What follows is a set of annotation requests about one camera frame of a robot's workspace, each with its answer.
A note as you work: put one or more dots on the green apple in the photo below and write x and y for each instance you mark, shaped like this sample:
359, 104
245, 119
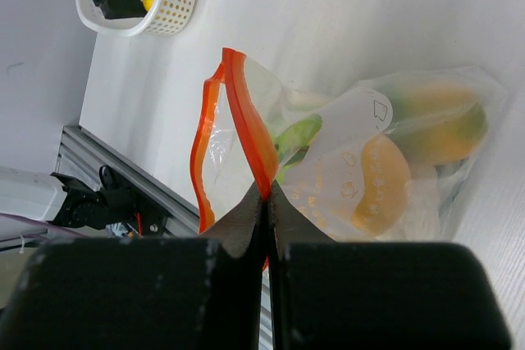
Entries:
294, 142

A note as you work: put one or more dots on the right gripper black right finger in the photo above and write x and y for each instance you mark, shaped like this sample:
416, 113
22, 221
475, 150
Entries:
375, 295

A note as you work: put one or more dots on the white perforated plastic basket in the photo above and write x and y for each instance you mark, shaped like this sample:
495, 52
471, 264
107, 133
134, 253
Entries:
164, 18

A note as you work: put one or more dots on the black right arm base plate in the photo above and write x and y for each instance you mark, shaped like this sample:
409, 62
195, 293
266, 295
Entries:
148, 219

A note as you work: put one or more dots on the aluminium rail frame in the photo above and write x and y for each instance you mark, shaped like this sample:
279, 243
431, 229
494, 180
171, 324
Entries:
123, 174

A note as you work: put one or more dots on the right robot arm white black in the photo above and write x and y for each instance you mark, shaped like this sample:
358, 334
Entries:
53, 198

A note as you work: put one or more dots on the clear zip bag orange zipper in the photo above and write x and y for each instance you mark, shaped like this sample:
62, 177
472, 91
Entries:
233, 148

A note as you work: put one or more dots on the orange round fruit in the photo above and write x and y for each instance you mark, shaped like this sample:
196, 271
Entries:
386, 177

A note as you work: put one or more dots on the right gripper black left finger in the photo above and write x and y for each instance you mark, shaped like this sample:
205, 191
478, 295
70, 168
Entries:
154, 293

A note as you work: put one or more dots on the yellow-green mango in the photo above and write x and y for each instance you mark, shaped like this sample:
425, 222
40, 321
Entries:
435, 123

